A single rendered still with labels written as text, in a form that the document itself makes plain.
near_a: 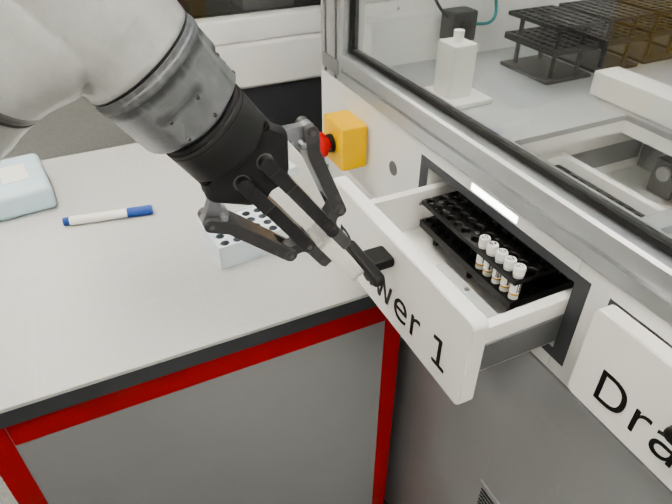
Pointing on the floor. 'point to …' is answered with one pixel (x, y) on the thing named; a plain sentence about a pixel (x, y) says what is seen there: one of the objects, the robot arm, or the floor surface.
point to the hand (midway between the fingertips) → (335, 251)
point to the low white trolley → (182, 353)
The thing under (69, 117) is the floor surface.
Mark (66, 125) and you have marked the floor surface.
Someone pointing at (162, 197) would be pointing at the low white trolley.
